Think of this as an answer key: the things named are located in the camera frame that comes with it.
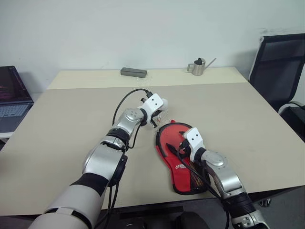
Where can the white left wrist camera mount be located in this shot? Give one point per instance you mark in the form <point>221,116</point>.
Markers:
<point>155,103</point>

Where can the metal watering can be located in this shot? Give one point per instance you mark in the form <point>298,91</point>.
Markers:
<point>199,66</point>

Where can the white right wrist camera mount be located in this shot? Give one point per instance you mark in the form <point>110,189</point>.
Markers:
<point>194,139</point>

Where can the black mesh office chair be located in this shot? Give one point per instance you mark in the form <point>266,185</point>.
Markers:
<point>278,66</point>

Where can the grey rectangular box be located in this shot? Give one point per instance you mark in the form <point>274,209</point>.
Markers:
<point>133,72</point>

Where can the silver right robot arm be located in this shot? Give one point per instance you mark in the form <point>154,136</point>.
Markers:
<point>226,176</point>

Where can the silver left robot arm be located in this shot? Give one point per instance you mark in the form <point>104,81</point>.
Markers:
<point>102,162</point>

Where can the chair caster base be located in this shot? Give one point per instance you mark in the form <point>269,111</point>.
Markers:
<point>265,202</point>

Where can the grey laptop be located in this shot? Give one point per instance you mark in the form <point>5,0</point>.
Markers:
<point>13,107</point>

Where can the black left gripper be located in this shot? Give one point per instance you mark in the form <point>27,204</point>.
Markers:
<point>149,119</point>

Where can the white side desk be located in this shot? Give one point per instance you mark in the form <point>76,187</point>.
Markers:
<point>4,134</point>

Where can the red paddle case black trim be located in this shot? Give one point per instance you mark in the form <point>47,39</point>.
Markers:
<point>175,143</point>

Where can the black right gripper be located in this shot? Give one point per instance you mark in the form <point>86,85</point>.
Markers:
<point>185,150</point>

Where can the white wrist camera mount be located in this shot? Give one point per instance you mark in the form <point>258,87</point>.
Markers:
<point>155,103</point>
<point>194,139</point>

